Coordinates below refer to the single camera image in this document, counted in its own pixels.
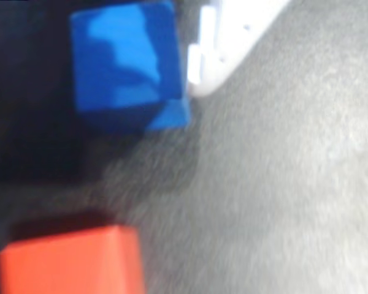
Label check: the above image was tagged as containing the red cube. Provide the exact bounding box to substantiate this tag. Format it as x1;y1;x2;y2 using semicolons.
0;225;147;294

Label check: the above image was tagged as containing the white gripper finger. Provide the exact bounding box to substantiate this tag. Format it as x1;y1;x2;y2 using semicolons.
186;0;293;97

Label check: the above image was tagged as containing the blue cube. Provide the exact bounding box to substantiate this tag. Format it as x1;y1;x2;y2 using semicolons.
69;0;191;134

